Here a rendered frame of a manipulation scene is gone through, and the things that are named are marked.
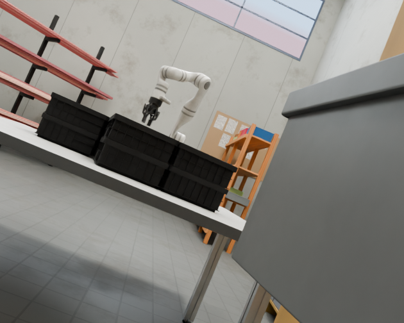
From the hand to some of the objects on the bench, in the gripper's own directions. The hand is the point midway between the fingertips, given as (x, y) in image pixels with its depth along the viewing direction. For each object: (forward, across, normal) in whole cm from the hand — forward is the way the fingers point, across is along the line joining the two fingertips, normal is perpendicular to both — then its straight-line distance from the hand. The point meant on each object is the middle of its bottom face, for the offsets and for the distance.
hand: (146, 122), depth 223 cm
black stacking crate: (+30, +10, +44) cm, 54 cm away
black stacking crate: (+30, +22, -27) cm, 46 cm away
